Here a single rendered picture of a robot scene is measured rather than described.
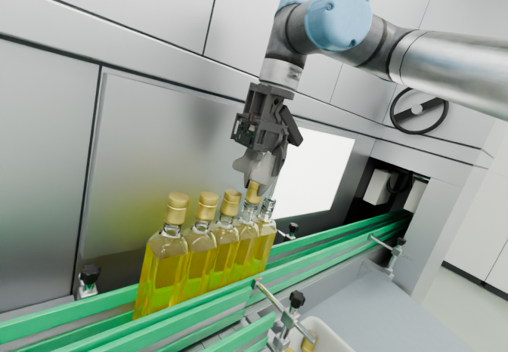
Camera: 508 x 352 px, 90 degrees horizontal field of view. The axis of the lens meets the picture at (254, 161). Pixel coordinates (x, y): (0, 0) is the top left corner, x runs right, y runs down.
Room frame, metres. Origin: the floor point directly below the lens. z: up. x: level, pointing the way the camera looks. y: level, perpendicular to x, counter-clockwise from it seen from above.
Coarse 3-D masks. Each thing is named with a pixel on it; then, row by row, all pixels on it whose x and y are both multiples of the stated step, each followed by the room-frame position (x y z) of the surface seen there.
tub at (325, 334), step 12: (312, 324) 0.58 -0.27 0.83; (324, 324) 0.57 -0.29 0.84; (288, 336) 0.51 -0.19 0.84; (300, 336) 0.55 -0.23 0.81; (324, 336) 0.56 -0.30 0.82; (336, 336) 0.54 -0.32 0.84; (300, 348) 0.55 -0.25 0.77; (324, 348) 0.55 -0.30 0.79; (336, 348) 0.53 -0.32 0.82; (348, 348) 0.52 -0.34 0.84
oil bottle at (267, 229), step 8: (256, 216) 0.55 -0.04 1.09; (264, 224) 0.53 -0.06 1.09; (272, 224) 0.54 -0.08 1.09; (264, 232) 0.52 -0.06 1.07; (272, 232) 0.54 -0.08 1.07; (264, 240) 0.52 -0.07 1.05; (272, 240) 0.54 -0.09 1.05; (256, 248) 0.52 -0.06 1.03; (264, 248) 0.53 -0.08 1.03; (256, 256) 0.52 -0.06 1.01; (264, 256) 0.54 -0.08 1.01; (256, 264) 0.52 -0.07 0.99; (264, 264) 0.54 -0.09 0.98; (248, 272) 0.52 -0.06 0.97; (256, 272) 0.53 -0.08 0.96
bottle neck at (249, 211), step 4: (244, 204) 0.50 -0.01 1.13; (248, 204) 0.50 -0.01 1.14; (252, 204) 0.50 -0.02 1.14; (256, 204) 0.50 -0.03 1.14; (244, 208) 0.50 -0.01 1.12; (248, 208) 0.50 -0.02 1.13; (252, 208) 0.50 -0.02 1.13; (256, 208) 0.50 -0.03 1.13; (244, 212) 0.50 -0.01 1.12; (248, 212) 0.50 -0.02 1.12; (252, 212) 0.50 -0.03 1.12; (256, 212) 0.51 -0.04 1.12; (244, 216) 0.50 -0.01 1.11; (248, 216) 0.50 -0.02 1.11; (252, 216) 0.50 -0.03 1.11; (244, 220) 0.50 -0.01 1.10; (248, 220) 0.50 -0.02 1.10; (252, 220) 0.50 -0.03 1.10
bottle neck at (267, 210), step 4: (268, 196) 0.56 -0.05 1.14; (264, 200) 0.55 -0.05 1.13; (268, 200) 0.54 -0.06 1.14; (272, 200) 0.54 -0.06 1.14; (276, 200) 0.55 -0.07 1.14; (264, 204) 0.54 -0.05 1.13; (268, 204) 0.54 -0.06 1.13; (272, 204) 0.54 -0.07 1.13; (264, 208) 0.54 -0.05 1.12; (268, 208) 0.54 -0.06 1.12; (272, 208) 0.54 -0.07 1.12; (260, 212) 0.55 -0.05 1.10; (264, 212) 0.54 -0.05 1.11; (268, 212) 0.54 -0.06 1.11; (272, 212) 0.55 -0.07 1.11; (260, 216) 0.54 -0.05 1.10; (264, 216) 0.54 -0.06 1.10; (268, 216) 0.54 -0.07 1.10; (268, 220) 0.54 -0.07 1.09
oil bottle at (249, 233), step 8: (240, 224) 0.49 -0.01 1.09; (248, 224) 0.50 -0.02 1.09; (256, 224) 0.52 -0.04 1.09; (240, 232) 0.48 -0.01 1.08; (248, 232) 0.48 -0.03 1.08; (256, 232) 0.50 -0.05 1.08; (240, 240) 0.47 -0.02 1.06; (248, 240) 0.49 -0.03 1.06; (256, 240) 0.50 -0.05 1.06; (240, 248) 0.48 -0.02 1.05; (248, 248) 0.49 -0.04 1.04; (240, 256) 0.48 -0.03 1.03; (248, 256) 0.50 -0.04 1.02; (232, 264) 0.48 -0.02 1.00; (240, 264) 0.49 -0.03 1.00; (248, 264) 0.50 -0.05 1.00; (232, 272) 0.47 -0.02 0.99; (240, 272) 0.49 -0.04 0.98; (232, 280) 0.48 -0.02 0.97
